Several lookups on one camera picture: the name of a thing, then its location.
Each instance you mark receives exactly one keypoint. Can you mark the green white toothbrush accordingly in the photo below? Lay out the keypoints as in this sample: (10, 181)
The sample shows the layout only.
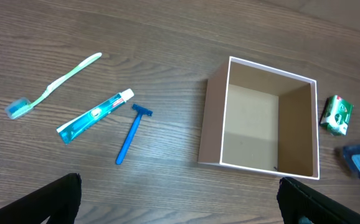
(22, 106)

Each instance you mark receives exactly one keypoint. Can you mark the teal toothpaste tube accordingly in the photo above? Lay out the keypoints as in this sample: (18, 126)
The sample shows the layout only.
(70, 130)

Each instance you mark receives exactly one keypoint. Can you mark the blue disposable razor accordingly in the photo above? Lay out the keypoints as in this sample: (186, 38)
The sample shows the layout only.
(140, 112)

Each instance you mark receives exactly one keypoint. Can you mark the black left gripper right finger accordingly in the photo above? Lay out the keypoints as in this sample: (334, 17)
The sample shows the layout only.
(299, 203)

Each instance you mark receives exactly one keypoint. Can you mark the green soap packet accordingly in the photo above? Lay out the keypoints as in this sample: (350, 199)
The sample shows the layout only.
(336, 115)

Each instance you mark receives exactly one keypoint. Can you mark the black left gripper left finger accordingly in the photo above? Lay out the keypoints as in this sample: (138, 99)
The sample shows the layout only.
(56, 202)

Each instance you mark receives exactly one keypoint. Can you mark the white cardboard box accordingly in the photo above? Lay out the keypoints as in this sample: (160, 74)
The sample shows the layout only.
(261, 119)

